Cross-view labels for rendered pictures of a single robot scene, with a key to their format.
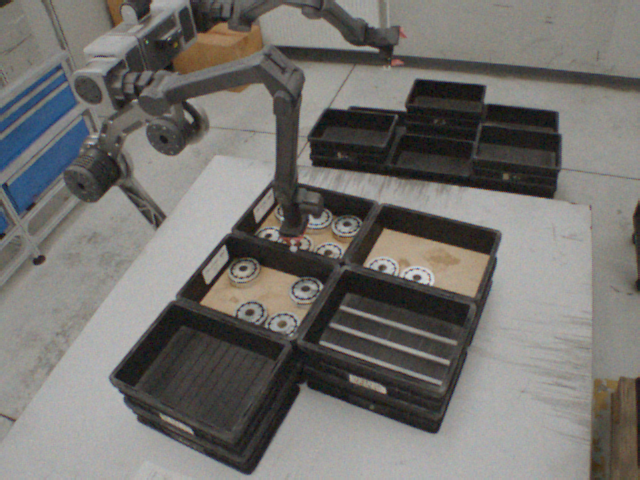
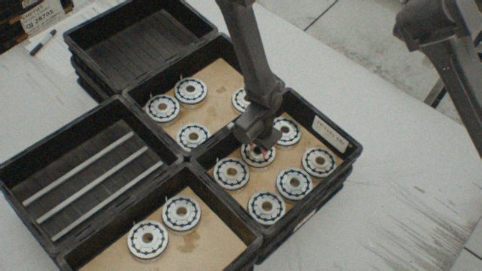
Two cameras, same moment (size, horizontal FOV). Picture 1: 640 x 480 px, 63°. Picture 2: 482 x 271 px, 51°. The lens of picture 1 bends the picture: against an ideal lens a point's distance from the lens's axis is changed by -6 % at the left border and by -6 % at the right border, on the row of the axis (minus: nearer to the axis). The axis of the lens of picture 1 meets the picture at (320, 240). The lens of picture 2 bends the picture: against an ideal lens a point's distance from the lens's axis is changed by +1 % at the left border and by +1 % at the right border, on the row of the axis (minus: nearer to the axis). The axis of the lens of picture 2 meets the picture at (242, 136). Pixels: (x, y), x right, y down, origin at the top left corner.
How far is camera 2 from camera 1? 153 cm
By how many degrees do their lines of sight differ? 59
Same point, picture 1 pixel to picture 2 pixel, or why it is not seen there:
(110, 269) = (453, 114)
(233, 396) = (122, 65)
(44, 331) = (384, 58)
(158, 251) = (348, 74)
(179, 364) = (174, 41)
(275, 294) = (210, 120)
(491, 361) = not seen: outside the picture
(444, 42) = not seen: outside the picture
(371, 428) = not seen: hidden behind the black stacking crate
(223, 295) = (231, 83)
